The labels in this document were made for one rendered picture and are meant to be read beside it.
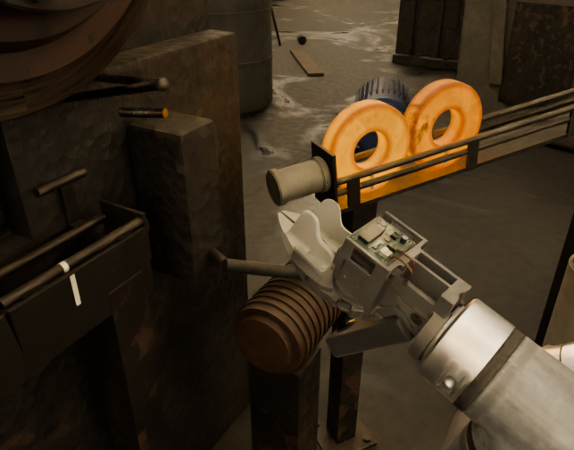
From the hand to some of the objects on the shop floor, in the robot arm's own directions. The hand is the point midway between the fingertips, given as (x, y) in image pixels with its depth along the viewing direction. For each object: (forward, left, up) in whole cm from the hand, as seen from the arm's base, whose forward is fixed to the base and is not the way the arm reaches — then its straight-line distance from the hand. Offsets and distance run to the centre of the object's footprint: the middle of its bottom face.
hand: (287, 225), depth 60 cm
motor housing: (+5, -19, -74) cm, 76 cm away
